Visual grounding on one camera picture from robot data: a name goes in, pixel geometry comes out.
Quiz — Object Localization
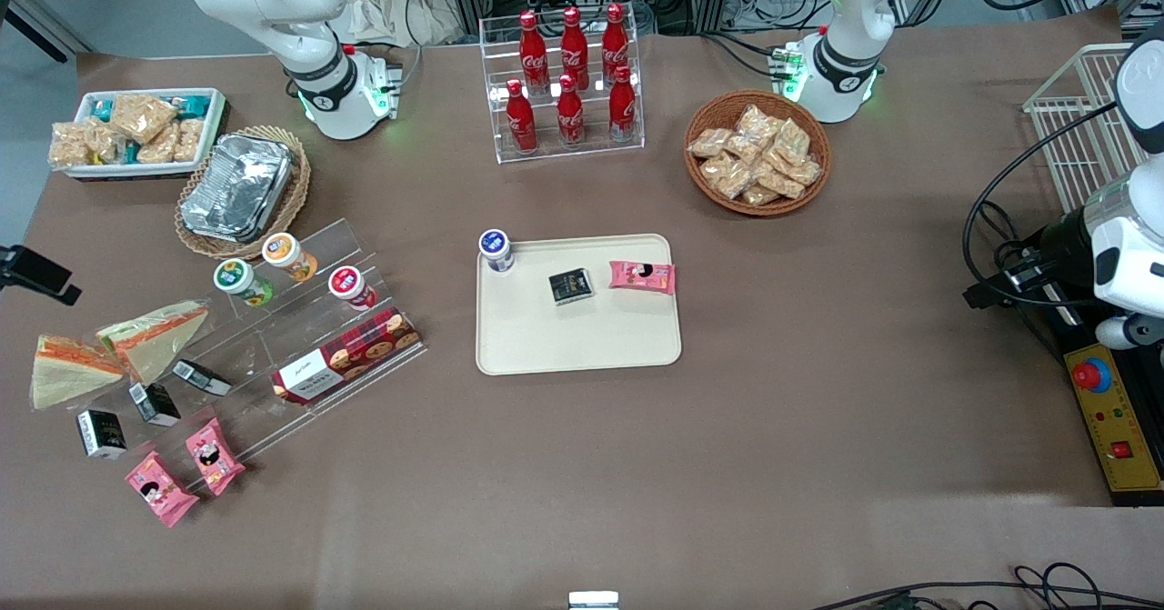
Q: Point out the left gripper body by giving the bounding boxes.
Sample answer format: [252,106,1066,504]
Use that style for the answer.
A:
[1037,210,1098,287]

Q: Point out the triangle sandwich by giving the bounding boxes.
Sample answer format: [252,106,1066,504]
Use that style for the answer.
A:
[30,334,126,412]
[95,299,211,386]

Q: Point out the beige plastic tray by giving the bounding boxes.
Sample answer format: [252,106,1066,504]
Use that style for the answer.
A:
[476,234,683,376]

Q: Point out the small black snack box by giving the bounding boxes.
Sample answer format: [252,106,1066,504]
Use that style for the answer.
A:
[547,266,596,307]
[128,380,182,428]
[172,359,234,398]
[75,409,129,460]

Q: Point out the yellow emergency stop box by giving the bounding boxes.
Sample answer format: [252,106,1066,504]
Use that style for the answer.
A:
[1062,341,1164,507]

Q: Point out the green lid yogurt cup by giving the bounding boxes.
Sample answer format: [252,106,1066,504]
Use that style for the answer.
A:
[213,258,275,309]

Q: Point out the stacked foil containers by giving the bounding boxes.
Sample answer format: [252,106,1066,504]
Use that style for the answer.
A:
[180,133,297,245]

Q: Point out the white plastic bin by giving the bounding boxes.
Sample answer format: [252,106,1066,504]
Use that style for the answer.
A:
[56,87,229,183]

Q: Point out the dark slanted pole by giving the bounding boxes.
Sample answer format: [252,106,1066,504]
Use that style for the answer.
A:
[0,0,95,65]

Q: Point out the orange lid yogurt cup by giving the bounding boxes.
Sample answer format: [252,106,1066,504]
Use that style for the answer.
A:
[261,232,320,284]

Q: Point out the pink snack packet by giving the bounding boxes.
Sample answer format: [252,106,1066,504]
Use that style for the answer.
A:
[124,451,200,528]
[608,260,677,296]
[185,417,247,498]

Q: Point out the flat woven wicker basket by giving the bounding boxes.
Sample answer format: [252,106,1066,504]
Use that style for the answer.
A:
[174,125,313,261]

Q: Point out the clear acrylic stepped stand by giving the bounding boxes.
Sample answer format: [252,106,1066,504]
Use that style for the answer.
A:
[118,218,429,493]

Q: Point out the round brown wicker basket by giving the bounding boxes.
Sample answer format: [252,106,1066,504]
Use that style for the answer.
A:
[683,89,833,218]

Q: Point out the red lid yogurt cup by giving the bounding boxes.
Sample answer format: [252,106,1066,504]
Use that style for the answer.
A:
[327,265,379,312]

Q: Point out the red plaid cookie box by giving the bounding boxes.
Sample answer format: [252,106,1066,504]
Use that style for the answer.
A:
[271,307,425,407]

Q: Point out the red cola bottle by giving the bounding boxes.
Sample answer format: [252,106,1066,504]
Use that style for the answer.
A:
[556,73,587,148]
[505,78,538,155]
[601,2,631,84]
[560,5,591,91]
[518,10,550,95]
[607,65,638,144]

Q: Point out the clear acrylic bottle rack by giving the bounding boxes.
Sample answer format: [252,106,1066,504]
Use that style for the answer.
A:
[478,12,646,166]

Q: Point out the blue lid yogurt cup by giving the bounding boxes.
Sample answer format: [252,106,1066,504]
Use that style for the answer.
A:
[478,228,517,275]

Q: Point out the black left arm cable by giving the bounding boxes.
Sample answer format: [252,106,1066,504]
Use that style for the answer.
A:
[961,99,1125,309]

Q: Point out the white wire basket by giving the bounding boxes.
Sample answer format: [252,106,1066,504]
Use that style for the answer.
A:
[1022,43,1149,216]

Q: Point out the black floor cables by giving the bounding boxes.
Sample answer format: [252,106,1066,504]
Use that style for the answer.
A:
[808,562,1164,610]

